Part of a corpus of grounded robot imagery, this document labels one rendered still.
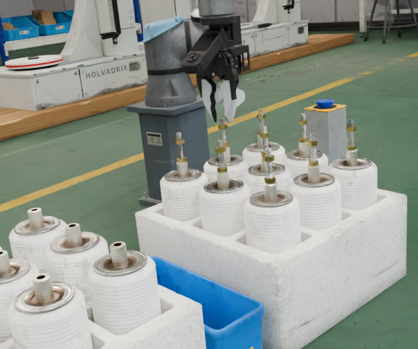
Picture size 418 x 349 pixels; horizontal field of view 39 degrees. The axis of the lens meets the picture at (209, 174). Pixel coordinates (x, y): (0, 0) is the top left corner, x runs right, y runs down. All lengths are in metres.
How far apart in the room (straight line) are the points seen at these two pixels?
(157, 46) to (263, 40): 2.90
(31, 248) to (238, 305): 0.35
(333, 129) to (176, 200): 0.44
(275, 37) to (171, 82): 3.03
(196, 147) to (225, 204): 0.65
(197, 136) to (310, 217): 0.69
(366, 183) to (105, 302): 0.57
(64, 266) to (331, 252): 0.45
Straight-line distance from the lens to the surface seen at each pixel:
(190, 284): 1.10
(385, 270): 1.24
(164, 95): 1.66
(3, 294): 0.86
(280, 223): 0.99
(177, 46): 1.65
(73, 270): 0.91
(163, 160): 1.69
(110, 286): 0.81
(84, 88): 3.30
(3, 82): 3.33
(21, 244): 1.01
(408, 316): 1.18
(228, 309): 1.04
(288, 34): 4.80
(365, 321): 1.16
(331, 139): 1.41
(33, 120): 3.03
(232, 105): 1.21
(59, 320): 0.76
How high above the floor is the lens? 0.61
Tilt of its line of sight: 18 degrees down
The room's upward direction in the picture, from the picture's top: 5 degrees counter-clockwise
